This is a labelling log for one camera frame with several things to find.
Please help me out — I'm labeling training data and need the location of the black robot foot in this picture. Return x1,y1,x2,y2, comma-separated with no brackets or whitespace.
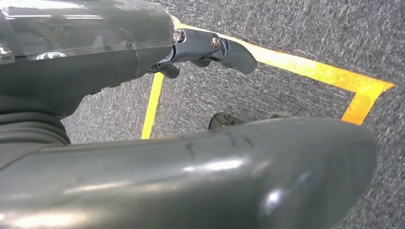
208,112,246,131

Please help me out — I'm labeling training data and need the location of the yellow floor tape square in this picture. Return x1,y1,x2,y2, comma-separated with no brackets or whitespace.
140,17,396,140

